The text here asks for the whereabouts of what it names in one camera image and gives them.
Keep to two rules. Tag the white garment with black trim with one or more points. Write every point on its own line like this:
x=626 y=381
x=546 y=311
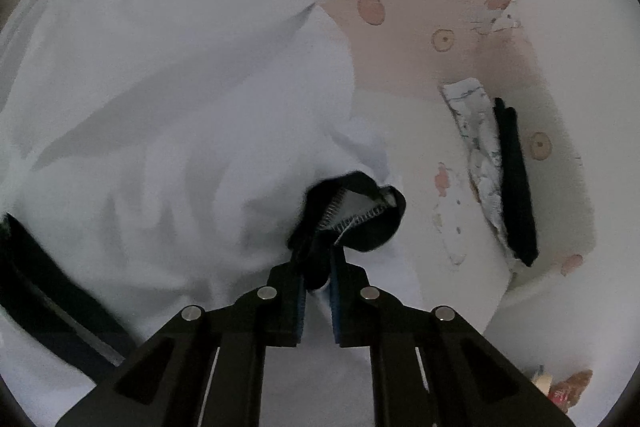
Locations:
x=175 y=107

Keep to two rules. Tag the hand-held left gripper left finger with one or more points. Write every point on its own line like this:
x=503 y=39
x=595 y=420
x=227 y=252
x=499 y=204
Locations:
x=300 y=317

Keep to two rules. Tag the small brown and red object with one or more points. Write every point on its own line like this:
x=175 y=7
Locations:
x=570 y=387

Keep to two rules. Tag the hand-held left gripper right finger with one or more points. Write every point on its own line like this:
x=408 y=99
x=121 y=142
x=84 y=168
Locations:
x=336 y=307

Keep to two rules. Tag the grey patterned white folded cloth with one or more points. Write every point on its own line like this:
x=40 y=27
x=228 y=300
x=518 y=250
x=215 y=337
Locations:
x=477 y=132

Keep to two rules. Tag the narrow black folded garment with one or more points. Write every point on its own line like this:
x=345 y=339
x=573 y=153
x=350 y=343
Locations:
x=515 y=187

